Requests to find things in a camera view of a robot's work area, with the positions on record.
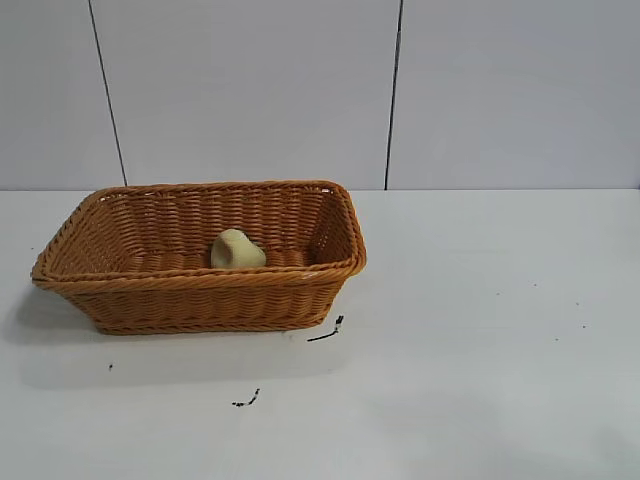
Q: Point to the brown woven wicker basket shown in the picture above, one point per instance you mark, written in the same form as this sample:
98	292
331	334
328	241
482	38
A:
210	300

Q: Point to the pale yellow egg yolk pastry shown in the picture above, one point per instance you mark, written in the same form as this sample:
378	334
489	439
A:
235	252

